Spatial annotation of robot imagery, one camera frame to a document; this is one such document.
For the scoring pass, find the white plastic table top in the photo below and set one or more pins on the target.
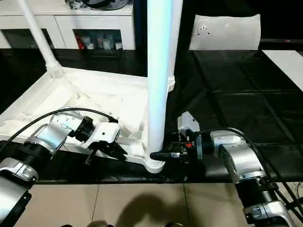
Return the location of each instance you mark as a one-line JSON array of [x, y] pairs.
[[106, 94]]

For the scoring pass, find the black table mat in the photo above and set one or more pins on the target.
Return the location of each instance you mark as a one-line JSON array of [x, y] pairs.
[[236, 94]]

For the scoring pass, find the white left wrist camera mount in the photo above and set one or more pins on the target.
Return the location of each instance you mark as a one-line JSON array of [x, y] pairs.
[[104, 133]]

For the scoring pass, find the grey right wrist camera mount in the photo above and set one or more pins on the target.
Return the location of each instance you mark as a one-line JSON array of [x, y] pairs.
[[189, 123]]

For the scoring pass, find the white cabinet with glass doors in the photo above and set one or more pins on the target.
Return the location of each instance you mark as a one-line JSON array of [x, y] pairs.
[[66, 21]]

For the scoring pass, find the black robot foot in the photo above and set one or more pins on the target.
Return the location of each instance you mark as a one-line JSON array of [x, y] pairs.
[[174, 224]]

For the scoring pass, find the white plastic seat panel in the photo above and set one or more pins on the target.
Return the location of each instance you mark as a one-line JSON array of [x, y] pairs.
[[225, 33]]

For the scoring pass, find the black metal stand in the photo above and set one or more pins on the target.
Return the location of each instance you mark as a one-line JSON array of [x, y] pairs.
[[296, 203]]

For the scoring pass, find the black rod with red mark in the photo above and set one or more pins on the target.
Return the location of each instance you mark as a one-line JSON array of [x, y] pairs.
[[281, 41]]

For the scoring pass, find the dark helmet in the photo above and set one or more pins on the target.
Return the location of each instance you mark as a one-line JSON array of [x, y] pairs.
[[106, 4]]

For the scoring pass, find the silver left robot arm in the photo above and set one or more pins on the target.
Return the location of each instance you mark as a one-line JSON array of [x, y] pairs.
[[47, 137]]

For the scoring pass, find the black cabinet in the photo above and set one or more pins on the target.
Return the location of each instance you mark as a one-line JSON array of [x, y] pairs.
[[139, 28]]

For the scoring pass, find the dark robot foot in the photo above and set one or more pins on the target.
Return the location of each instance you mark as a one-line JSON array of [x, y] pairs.
[[99, 224]]

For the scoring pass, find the white flat board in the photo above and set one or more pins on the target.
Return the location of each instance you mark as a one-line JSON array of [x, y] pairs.
[[286, 66]]

